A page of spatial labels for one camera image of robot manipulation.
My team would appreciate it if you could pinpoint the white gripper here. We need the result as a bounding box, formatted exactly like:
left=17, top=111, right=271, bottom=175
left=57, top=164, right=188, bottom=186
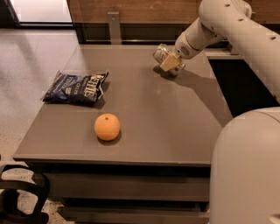
left=160, top=31, right=201, bottom=72

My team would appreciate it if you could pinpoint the green white 7up can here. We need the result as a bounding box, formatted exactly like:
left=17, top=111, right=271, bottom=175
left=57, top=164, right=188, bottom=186
left=153, top=44, right=185, bottom=76

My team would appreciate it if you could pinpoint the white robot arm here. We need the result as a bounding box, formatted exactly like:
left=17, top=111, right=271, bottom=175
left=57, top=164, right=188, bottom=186
left=159, top=0, right=280, bottom=224

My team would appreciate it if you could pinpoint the orange fruit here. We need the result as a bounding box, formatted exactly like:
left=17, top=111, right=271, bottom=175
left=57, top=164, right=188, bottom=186
left=94, top=114, right=120, bottom=141

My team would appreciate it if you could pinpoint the blue chip bag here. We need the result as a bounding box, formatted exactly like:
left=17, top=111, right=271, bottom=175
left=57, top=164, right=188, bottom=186
left=42, top=71, right=109, bottom=105

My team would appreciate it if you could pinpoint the grey cabinet drawer unit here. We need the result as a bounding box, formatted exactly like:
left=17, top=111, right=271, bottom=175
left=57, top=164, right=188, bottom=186
left=33, top=163, right=210, bottom=224

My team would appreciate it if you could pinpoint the left metal wall bracket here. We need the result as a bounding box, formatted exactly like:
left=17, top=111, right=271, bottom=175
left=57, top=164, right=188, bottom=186
left=108, top=11, right=122, bottom=45

